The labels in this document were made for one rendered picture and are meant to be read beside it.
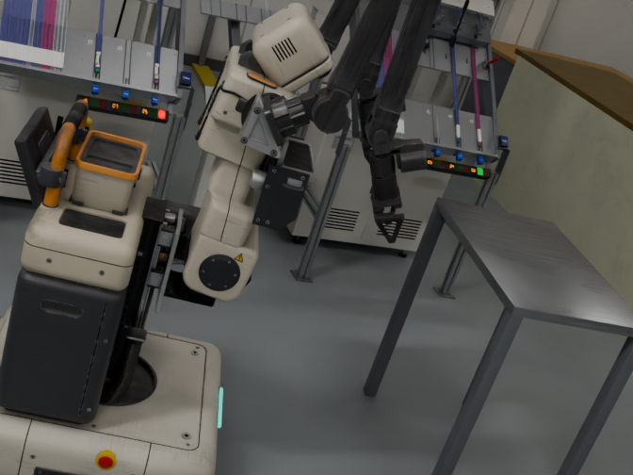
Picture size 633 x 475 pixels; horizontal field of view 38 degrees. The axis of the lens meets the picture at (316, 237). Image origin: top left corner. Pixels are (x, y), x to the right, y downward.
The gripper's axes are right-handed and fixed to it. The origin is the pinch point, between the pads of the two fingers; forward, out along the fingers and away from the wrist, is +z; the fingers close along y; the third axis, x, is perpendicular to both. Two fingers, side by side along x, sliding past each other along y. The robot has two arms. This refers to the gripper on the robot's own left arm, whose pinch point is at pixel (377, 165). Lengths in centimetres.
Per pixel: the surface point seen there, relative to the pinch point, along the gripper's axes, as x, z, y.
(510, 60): -118, 105, 376
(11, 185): 144, 28, 113
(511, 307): -28, 37, -26
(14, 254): 139, 43, 78
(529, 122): -108, 117, 289
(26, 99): 126, -5, 115
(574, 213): -113, 145, 218
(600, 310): -55, 50, -16
